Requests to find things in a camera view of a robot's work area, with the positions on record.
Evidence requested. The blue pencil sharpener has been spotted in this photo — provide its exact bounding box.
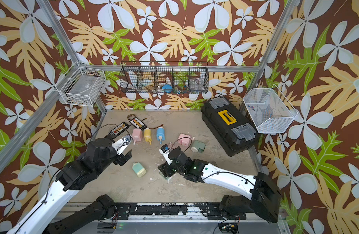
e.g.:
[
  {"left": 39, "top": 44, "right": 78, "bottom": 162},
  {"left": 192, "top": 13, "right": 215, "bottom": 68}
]
[{"left": 156, "top": 127, "right": 165, "bottom": 144}]

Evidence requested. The aluminium frame post left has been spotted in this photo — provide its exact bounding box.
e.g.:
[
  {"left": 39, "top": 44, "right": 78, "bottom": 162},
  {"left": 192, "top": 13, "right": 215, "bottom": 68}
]
[{"left": 37, "top": 1, "right": 106, "bottom": 114}]

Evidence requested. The pink pencil sharpener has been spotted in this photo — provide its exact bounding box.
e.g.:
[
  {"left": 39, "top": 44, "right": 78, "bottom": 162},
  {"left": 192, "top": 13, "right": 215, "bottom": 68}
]
[
  {"left": 132, "top": 128, "right": 143, "bottom": 145},
  {"left": 178, "top": 134, "right": 195, "bottom": 147}
]

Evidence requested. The black charging board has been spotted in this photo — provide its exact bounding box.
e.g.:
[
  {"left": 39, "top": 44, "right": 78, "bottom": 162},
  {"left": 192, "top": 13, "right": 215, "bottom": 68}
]
[
  {"left": 108, "top": 121, "right": 129, "bottom": 136},
  {"left": 129, "top": 117, "right": 147, "bottom": 130}
]

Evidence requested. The clear green tray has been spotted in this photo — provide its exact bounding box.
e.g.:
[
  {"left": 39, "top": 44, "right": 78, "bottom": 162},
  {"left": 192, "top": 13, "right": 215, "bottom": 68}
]
[{"left": 159, "top": 172, "right": 170, "bottom": 180}]

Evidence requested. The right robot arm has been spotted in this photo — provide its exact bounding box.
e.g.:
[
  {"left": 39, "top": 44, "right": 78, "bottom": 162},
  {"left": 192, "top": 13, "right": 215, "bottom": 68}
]
[{"left": 158, "top": 145, "right": 282, "bottom": 223}]

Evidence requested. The green pencil sharpener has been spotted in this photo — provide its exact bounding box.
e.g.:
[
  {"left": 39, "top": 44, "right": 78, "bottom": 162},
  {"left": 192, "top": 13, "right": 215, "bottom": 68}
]
[
  {"left": 191, "top": 140, "right": 206, "bottom": 153},
  {"left": 132, "top": 162, "right": 146, "bottom": 177}
]

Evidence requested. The yellow pencil sharpener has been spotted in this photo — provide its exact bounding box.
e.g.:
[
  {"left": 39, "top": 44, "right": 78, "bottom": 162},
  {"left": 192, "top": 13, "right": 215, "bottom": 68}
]
[{"left": 143, "top": 128, "right": 152, "bottom": 145}]

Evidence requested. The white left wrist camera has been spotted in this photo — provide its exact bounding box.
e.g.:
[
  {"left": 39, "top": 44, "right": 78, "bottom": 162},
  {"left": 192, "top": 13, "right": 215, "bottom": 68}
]
[{"left": 112, "top": 135, "right": 132, "bottom": 155}]

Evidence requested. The white wire basket left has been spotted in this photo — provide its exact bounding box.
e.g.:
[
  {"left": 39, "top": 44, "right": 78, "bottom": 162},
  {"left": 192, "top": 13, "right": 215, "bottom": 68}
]
[{"left": 56, "top": 62, "right": 106, "bottom": 107}]

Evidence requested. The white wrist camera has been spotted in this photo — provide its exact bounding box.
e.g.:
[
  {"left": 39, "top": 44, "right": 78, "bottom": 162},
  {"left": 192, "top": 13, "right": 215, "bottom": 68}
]
[
  {"left": 159, "top": 144, "right": 172, "bottom": 165},
  {"left": 112, "top": 135, "right": 132, "bottom": 155}
]

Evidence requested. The black charging board left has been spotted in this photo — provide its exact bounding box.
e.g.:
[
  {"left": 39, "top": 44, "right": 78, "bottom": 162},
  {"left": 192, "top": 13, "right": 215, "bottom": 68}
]
[{"left": 108, "top": 121, "right": 129, "bottom": 136}]

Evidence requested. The black wire basket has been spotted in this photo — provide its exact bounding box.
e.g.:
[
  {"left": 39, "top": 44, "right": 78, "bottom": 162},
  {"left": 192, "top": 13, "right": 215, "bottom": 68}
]
[{"left": 119, "top": 61, "right": 209, "bottom": 94}]

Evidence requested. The aluminium frame post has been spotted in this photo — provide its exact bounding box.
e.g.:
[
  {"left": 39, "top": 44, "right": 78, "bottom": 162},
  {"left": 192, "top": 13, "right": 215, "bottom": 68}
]
[
  {"left": 37, "top": 1, "right": 106, "bottom": 114},
  {"left": 239, "top": 0, "right": 300, "bottom": 115}
]

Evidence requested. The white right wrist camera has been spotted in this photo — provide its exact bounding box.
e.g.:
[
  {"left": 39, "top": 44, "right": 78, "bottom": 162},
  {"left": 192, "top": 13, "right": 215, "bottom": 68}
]
[{"left": 159, "top": 144, "right": 172, "bottom": 165}]

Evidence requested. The aluminium frame back bar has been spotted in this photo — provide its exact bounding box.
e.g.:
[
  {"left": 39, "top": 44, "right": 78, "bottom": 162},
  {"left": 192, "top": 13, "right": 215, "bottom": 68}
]
[{"left": 80, "top": 65, "right": 260, "bottom": 73}]

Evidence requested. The aluminium frame post right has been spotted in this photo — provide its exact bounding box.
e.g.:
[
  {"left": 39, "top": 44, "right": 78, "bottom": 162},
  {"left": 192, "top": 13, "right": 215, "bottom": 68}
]
[{"left": 239, "top": 0, "right": 300, "bottom": 115}]

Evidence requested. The white mesh basket right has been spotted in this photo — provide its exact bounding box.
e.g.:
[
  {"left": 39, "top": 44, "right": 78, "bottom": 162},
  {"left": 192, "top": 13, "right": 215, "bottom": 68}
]
[{"left": 243, "top": 86, "right": 298, "bottom": 135}]

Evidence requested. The black yellow-latch toolbox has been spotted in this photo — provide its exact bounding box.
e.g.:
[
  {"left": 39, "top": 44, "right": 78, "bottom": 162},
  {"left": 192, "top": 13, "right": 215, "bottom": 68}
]
[{"left": 201, "top": 97, "right": 260, "bottom": 157}]

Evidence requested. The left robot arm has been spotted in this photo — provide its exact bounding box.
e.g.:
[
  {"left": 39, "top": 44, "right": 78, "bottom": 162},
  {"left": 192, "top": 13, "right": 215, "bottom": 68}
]
[{"left": 8, "top": 135, "right": 132, "bottom": 234}]

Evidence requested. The black charging board right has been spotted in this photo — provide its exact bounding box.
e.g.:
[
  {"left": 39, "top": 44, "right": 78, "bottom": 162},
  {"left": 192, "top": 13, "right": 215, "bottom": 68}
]
[{"left": 129, "top": 117, "right": 147, "bottom": 130}]

